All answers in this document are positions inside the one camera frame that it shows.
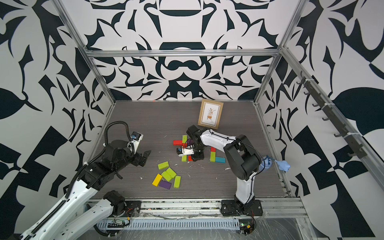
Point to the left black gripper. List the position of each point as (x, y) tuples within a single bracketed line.
[(138, 156)]

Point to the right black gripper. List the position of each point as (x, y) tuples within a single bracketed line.
[(197, 156)]

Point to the yellow block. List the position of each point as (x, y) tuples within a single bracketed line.
[(157, 180)]

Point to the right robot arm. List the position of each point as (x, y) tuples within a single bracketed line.
[(244, 160)]

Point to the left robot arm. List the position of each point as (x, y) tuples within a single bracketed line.
[(60, 223)]

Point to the green circuit board left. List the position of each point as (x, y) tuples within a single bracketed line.
[(119, 224)]

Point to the circuit board right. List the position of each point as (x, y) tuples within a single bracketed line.
[(247, 226)]

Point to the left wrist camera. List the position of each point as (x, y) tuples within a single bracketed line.
[(136, 138)]

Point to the wooden picture frame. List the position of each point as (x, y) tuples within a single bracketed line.
[(210, 114)]

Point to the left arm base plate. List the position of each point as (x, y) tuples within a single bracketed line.
[(131, 208)]

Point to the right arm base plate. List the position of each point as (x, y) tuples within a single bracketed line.
[(236, 208)]

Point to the white cable duct strip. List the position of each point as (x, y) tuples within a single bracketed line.
[(178, 224)]

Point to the aluminium front rail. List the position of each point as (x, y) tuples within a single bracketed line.
[(193, 208)]

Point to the wall hook rail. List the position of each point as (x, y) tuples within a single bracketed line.
[(333, 115)]

